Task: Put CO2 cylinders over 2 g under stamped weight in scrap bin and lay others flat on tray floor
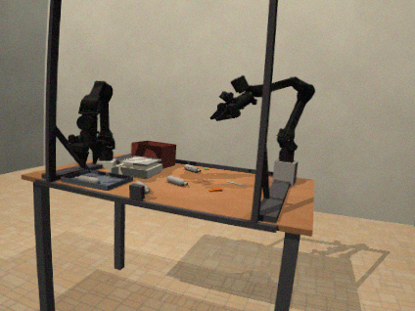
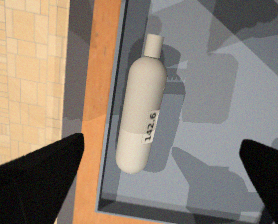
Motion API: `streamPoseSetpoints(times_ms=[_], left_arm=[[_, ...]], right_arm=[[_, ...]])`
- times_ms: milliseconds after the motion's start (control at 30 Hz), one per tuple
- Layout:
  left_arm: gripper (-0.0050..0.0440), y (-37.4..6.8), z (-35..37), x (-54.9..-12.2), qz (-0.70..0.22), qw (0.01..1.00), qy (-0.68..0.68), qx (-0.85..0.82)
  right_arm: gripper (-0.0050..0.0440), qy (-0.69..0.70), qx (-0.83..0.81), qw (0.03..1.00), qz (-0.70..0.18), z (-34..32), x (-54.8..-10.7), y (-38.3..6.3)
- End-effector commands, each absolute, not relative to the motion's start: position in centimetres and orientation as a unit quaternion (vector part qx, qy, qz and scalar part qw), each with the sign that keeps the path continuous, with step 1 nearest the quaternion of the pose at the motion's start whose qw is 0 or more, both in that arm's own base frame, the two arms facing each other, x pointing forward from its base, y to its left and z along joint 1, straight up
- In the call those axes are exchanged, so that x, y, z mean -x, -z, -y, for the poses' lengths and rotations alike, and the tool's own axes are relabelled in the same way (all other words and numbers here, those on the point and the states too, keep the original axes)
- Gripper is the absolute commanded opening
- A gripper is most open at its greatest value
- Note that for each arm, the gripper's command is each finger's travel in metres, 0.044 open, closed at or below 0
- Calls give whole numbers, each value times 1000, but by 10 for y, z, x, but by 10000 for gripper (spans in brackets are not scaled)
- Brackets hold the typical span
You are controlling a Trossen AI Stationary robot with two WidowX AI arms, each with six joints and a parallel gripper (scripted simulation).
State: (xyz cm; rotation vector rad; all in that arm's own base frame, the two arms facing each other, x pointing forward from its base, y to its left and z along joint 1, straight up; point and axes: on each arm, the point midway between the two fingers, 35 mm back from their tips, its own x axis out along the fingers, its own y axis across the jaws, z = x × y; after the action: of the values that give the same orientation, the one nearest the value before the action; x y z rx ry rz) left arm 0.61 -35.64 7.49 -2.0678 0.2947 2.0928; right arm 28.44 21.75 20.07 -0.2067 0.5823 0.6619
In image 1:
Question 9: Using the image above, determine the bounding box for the grey gas cylinder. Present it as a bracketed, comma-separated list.
[135, 181, 150, 194]
[166, 175, 188, 186]
[184, 164, 201, 173]
[75, 175, 100, 184]

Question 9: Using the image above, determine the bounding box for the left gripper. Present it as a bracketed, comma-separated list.
[70, 129, 107, 168]

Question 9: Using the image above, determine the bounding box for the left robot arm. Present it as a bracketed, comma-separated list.
[68, 81, 115, 161]

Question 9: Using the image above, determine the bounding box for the white digital scale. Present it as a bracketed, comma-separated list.
[110, 156, 162, 178]

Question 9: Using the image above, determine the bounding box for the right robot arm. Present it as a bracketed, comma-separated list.
[219, 75, 315, 162]

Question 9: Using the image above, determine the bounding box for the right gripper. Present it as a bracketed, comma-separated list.
[210, 96, 245, 121]

